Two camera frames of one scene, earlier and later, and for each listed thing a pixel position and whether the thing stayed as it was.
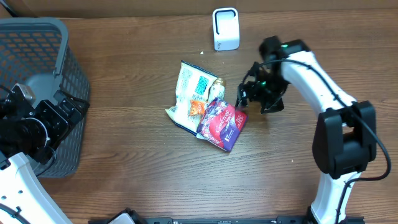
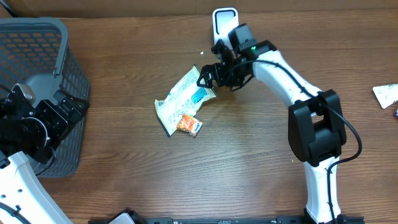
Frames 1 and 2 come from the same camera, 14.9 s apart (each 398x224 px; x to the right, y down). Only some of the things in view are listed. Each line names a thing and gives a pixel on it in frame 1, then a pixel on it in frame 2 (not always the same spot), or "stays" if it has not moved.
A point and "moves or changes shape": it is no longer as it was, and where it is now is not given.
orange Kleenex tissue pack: [197, 107] -> [189, 124]
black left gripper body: [55, 124] stays
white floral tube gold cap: [217, 89] -> [387, 94]
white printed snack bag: [193, 83] moves or changes shape
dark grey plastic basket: [37, 51] stays
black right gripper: [275, 102] -> [218, 76]
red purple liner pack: [222, 124] -> [394, 115]
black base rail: [224, 220] stays
